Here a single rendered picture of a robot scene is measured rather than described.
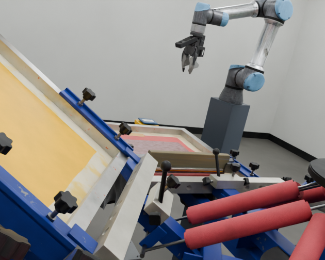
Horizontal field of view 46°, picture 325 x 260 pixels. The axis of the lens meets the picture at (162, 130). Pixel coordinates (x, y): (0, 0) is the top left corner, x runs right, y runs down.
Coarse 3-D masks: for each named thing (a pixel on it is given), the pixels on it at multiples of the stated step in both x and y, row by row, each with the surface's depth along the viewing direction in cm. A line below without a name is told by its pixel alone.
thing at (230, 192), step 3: (213, 189) 148; (216, 189) 146; (219, 189) 145; (222, 189) 143; (225, 189) 143; (228, 189) 143; (231, 189) 144; (234, 189) 145; (213, 192) 148; (216, 192) 146; (219, 192) 144; (222, 192) 143; (225, 192) 141; (228, 192) 141; (231, 192) 141; (234, 192) 142; (237, 192) 142; (216, 195) 146; (219, 195) 144; (225, 195) 141; (228, 195) 139; (231, 195) 139
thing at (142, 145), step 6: (126, 138) 206; (132, 138) 208; (138, 138) 210; (144, 138) 213; (138, 144) 200; (144, 144) 202; (150, 144) 204; (138, 150) 191; (144, 150) 193; (156, 174) 166; (168, 174) 169; (174, 174) 170; (180, 174) 172; (186, 174) 173
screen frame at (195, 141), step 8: (112, 128) 215; (136, 128) 221; (144, 128) 223; (152, 128) 225; (160, 128) 227; (168, 128) 229; (176, 128) 233; (184, 128) 237; (184, 136) 229; (192, 136) 223; (200, 144) 213; (208, 152) 205; (240, 176) 179
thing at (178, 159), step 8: (152, 152) 161; (160, 152) 163; (168, 152) 165; (176, 152) 167; (184, 152) 169; (192, 152) 172; (200, 152) 174; (160, 160) 164; (168, 160) 166; (176, 160) 167; (184, 160) 169; (192, 160) 171; (200, 160) 173; (208, 160) 174; (224, 160) 178
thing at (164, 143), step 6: (150, 138) 215; (156, 138) 217; (162, 138) 220; (168, 138) 222; (174, 138) 224; (156, 144) 206; (162, 144) 208; (168, 144) 210; (174, 144) 213; (180, 144) 215; (162, 150) 199; (168, 150) 201; (174, 150) 203; (180, 150) 205; (186, 150) 207; (192, 150) 210; (192, 174) 175; (198, 174) 176; (204, 174) 178
